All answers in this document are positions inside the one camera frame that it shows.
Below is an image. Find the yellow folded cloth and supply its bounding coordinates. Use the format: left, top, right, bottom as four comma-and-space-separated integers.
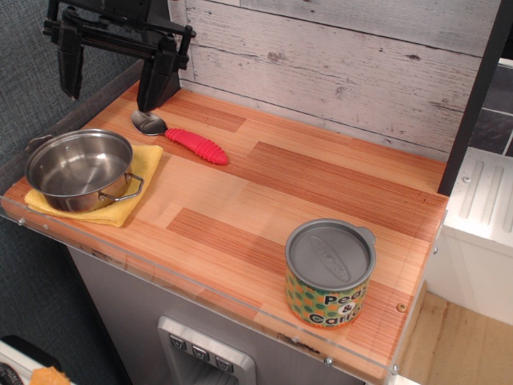
24, 144, 164, 229

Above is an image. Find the dark right post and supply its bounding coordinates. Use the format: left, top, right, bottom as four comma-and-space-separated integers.
438, 0, 512, 197

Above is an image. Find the peas and carrots toy can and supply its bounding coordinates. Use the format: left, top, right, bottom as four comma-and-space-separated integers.
285, 218, 376, 328

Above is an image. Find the orange object bottom left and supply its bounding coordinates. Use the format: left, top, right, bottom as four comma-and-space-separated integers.
29, 367, 71, 385

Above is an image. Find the clear acrylic edge guard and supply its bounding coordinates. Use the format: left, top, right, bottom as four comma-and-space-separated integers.
0, 194, 402, 385

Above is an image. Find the stainless steel pot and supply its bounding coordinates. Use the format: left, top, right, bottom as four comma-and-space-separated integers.
25, 128, 145, 213

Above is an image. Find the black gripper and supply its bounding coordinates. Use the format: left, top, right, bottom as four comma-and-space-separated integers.
42, 1, 196, 112

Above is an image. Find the white toy sink unit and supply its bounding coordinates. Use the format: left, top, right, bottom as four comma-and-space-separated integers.
422, 57, 513, 326

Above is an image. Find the grey toy fridge cabinet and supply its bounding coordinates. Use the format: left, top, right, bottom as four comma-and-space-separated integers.
66, 245, 386, 385

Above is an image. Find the silver dispenser panel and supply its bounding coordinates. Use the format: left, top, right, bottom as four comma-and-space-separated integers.
157, 316, 257, 384

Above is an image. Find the red handled metal spoon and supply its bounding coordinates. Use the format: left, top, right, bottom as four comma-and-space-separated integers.
131, 110, 228, 165

